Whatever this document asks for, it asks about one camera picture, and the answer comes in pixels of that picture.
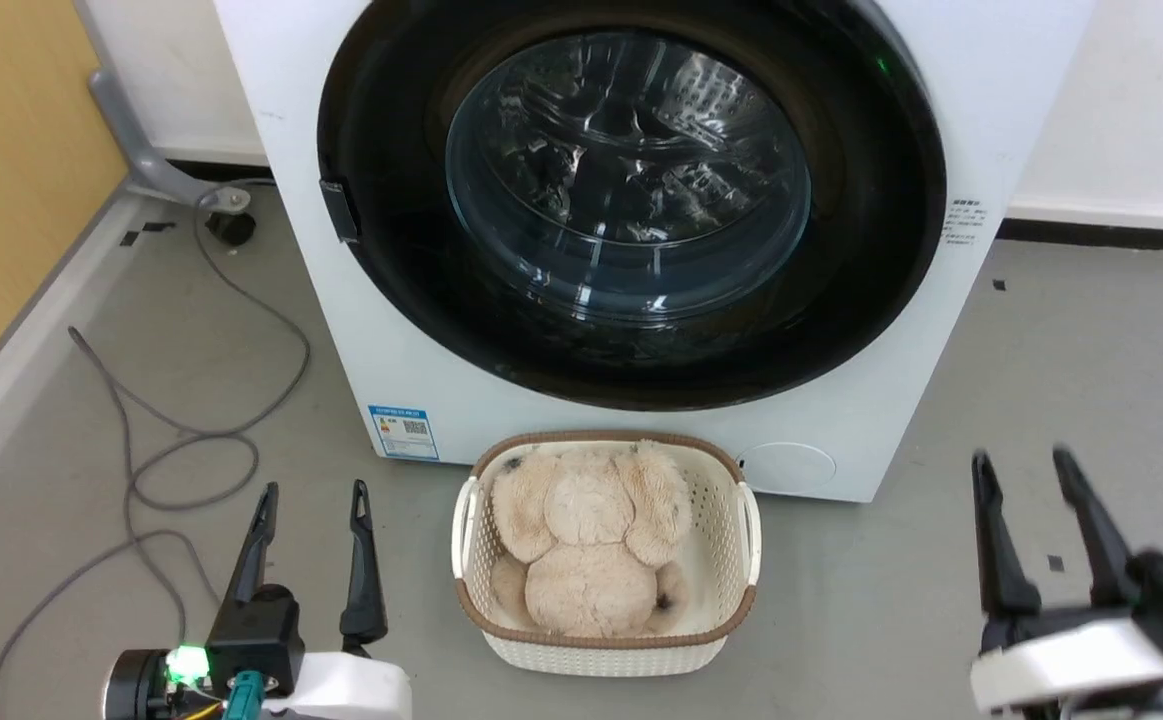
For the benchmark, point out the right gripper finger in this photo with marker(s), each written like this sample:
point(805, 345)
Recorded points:
point(1003, 555)
point(1093, 530)

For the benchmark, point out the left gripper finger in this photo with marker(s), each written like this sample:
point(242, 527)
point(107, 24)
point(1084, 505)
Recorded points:
point(364, 570)
point(253, 545)

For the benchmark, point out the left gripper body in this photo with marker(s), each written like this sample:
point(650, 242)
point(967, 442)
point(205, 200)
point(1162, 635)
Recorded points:
point(261, 630)

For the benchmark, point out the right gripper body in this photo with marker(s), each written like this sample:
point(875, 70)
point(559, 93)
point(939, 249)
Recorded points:
point(1071, 665)

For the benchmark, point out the black round glass washer door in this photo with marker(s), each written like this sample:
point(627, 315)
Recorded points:
point(871, 250)

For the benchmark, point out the white front-load washing machine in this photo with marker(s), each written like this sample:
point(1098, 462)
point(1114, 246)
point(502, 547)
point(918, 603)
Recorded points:
point(981, 110)

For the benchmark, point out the blue energy label sticker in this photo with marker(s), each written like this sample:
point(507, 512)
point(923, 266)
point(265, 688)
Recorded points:
point(403, 432)

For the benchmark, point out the beige plush toy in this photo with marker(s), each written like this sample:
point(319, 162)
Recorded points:
point(591, 560)

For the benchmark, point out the round white filter cover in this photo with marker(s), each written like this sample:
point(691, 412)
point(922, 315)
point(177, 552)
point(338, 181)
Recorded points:
point(787, 468)

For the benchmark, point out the white basket with brown rim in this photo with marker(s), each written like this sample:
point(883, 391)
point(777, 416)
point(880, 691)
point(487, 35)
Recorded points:
point(723, 560)

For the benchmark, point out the small printed text sticker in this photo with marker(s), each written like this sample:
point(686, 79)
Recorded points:
point(962, 222)

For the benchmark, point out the yellow wooden panel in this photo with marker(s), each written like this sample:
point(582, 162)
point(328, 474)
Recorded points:
point(11, 170)

